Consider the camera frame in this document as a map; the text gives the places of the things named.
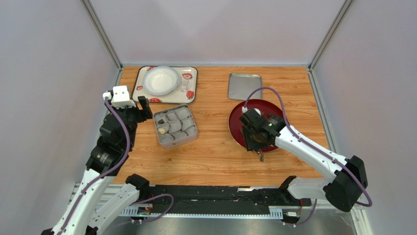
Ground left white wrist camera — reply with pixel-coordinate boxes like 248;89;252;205
102;85;136;109

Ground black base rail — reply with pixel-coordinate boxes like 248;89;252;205
135;185;313;224

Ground silver tin lid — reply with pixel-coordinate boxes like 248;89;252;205
228;73;262;100

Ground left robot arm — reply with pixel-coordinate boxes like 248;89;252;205
42;96;153;235

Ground square chocolate tin box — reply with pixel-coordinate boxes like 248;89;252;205
153;104;198;149

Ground small clear glass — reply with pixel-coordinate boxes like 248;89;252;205
180;80;189;93

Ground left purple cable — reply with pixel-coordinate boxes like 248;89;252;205
58;97;174;235

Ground red round plate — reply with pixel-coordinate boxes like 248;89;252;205
228;99;283;148

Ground strawberry pattern square tray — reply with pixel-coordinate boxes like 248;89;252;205
132;66;198;104

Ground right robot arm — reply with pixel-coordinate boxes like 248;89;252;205
239;107;368;212

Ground white ceramic bowl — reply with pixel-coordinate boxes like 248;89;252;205
142;66;180;96

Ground metal tongs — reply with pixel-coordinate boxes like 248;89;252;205
255;149;264;162

